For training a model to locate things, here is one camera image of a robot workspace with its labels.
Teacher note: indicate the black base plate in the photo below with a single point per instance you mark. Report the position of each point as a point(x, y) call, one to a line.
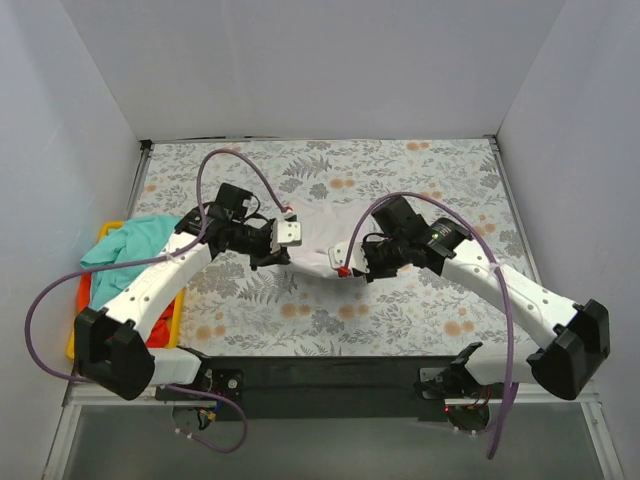
point(280, 406)

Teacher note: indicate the orange t shirt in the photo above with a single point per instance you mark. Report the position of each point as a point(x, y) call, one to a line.
point(165, 332)

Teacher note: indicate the floral table cloth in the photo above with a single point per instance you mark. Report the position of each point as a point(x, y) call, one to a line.
point(231, 310)

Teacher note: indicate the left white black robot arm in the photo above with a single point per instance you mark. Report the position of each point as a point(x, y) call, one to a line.
point(110, 344)

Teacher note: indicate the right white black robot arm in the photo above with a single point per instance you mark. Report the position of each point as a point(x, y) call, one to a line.
point(572, 340)

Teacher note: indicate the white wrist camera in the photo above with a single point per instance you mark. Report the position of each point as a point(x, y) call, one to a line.
point(285, 233)
point(355, 265)

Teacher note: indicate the aluminium frame rail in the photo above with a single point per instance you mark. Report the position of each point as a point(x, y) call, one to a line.
point(110, 395)

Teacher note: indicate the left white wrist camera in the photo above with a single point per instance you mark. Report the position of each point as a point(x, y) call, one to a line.
point(285, 233)

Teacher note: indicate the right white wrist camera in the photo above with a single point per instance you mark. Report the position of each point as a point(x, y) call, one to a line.
point(355, 265)

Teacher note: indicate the yellow plastic bin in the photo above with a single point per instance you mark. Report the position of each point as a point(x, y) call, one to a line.
point(105, 230)

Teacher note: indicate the white t shirt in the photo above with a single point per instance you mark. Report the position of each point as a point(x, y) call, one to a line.
point(324, 225)

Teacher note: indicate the teal t shirt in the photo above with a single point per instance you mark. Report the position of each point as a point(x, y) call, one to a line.
point(137, 239)

